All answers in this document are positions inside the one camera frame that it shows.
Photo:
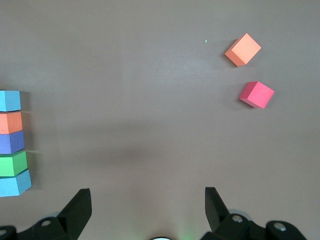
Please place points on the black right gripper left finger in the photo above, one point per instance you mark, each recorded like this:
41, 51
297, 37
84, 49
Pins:
50, 227

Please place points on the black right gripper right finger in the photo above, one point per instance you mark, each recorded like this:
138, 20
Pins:
237, 228

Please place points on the blue foam block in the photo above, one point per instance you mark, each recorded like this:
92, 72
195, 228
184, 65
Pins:
12, 185
8, 101

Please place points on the green foam block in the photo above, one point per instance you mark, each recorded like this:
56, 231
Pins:
12, 165

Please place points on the purple foam block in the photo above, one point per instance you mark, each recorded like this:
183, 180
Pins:
11, 142

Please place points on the orange foam block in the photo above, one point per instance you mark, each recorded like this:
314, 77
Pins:
243, 50
10, 123

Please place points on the crimson foam block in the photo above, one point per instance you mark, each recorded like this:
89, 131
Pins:
257, 95

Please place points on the brown table mat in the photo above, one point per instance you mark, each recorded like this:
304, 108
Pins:
137, 100

